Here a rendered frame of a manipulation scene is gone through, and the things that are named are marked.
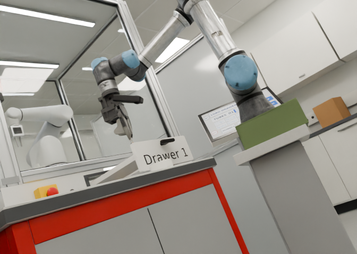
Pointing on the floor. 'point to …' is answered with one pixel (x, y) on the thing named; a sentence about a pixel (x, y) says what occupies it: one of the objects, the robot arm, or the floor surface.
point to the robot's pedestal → (296, 195)
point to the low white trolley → (129, 217)
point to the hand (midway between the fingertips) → (131, 136)
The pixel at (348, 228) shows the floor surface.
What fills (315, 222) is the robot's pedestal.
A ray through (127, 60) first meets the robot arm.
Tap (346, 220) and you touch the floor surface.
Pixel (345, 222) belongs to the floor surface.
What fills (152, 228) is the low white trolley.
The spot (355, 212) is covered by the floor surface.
